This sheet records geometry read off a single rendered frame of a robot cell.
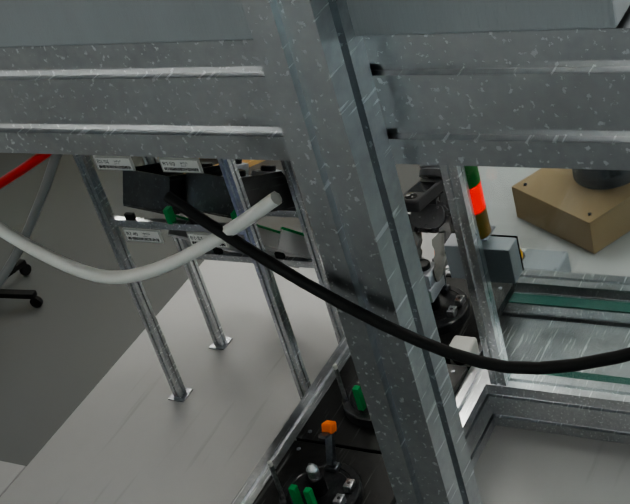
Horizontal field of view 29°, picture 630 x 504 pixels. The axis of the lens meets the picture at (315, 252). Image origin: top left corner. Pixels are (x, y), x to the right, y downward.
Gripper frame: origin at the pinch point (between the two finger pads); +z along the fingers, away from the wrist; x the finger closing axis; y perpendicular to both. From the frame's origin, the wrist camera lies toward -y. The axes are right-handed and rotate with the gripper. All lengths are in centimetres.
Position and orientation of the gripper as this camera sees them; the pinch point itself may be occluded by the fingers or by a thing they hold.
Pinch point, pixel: (423, 273)
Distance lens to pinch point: 232.8
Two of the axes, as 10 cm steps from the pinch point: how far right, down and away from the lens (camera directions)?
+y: 5.0, 1.0, 8.6
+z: -1.0, 9.9, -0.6
